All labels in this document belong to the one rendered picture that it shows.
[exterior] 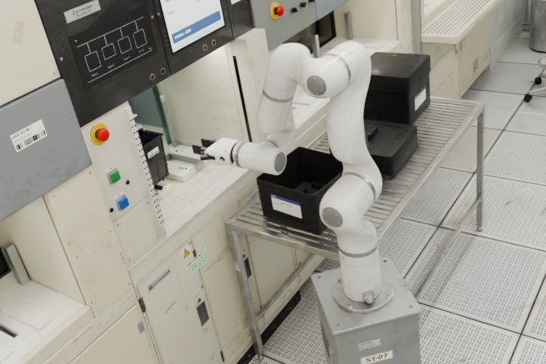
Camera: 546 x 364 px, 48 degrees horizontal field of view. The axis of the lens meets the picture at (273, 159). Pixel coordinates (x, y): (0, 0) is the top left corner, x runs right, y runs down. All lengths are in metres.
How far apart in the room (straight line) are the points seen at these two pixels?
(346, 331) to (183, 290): 0.73
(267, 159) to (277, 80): 0.28
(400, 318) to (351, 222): 0.38
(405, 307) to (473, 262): 1.39
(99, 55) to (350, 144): 0.78
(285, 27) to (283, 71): 0.97
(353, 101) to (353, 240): 0.42
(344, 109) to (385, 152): 0.92
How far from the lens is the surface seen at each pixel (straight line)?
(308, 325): 3.00
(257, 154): 1.85
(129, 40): 1.96
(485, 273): 3.23
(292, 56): 1.60
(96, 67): 1.88
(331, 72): 1.49
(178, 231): 2.25
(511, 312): 3.04
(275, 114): 1.73
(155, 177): 2.39
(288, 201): 2.24
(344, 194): 1.68
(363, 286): 1.90
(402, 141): 2.57
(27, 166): 1.77
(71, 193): 1.89
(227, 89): 2.48
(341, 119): 1.60
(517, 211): 3.67
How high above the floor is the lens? 2.09
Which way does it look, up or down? 29 degrees down
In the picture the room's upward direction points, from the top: 10 degrees counter-clockwise
